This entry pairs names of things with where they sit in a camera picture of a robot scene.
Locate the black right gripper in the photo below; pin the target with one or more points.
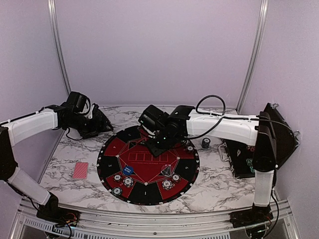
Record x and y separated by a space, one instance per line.
155 150

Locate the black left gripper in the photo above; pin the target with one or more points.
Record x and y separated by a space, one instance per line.
95 129

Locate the blue white chip stack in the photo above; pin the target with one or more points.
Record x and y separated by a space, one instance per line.
205 143

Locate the blue small blind button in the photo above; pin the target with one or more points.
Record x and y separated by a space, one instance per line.
128 171

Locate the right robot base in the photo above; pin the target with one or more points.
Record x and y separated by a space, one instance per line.
256 220

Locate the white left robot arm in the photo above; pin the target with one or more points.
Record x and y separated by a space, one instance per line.
37 130

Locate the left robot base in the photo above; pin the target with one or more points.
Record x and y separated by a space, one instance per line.
60 216

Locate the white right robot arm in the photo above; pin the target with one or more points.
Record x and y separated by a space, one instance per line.
188 123

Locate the clear round dealer button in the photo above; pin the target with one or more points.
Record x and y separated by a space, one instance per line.
167 170

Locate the red playing card deck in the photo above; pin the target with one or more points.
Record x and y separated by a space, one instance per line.
80 170

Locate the round red black poker mat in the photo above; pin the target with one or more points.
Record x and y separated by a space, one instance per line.
127 148

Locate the black poker chip case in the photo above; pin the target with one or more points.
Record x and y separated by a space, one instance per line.
274 145

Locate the right aluminium frame post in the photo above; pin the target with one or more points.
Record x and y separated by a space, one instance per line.
261 25

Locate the aluminium frame post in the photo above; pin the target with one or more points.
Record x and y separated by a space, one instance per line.
261 25
58 45

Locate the left aluminium frame post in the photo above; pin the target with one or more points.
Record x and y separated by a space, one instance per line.
58 45

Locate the aluminium front rail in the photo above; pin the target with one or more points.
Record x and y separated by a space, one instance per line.
100 224

